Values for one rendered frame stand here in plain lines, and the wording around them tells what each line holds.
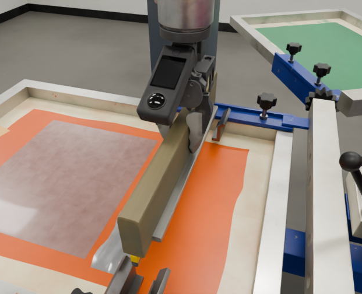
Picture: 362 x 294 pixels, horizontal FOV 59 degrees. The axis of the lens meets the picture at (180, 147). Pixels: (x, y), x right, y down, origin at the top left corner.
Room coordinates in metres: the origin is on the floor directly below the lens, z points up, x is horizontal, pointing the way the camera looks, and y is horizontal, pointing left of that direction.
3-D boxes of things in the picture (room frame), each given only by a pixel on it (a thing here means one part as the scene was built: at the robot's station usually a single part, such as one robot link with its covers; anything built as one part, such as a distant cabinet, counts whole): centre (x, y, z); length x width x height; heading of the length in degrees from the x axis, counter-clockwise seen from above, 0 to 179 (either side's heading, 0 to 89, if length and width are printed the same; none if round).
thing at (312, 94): (0.69, -0.35, 1.02); 0.07 x 0.06 x 0.07; 72
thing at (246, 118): (0.68, -0.13, 0.98); 0.30 x 0.05 x 0.07; 72
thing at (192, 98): (0.46, -0.01, 1.23); 0.09 x 0.08 x 0.12; 162
